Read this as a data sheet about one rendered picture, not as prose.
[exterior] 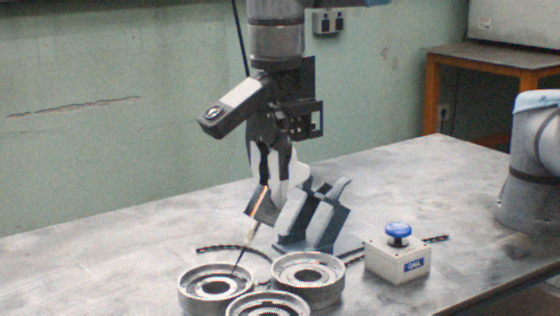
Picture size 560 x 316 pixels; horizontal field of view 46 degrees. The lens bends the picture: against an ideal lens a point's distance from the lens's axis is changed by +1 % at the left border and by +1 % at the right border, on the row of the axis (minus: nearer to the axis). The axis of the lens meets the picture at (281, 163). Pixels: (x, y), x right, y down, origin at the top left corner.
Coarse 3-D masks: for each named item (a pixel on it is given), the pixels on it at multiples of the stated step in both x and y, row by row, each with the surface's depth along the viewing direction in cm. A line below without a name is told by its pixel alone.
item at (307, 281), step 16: (288, 256) 96; (304, 256) 97; (320, 256) 97; (272, 272) 91; (288, 272) 93; (304, 272) 95; (320, 272) 93; (336, 272) 93; (272, 288) 91; (288, 288) 88; (304, 288) 87; (320, 288) 88; (336, 288) 89; (320, 304) 89
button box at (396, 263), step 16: (368, 240) 99; (384, 240) 99; (416, 240) 99; (368, 256) 99; (384, 256) 96; (400, 256) 94; (416, 256) 96; (384, 272) 96; (400, 272) 95; (416, 272) 97
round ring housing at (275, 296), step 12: (240, 300) 85; (252, 300) 86; (264, 300) 86; (276, 300) 86; (288, 300) 86; (300, 300) 84; (228, 312) 82; (252, 312) 84; (264, 312) 84; (276, 312) 84
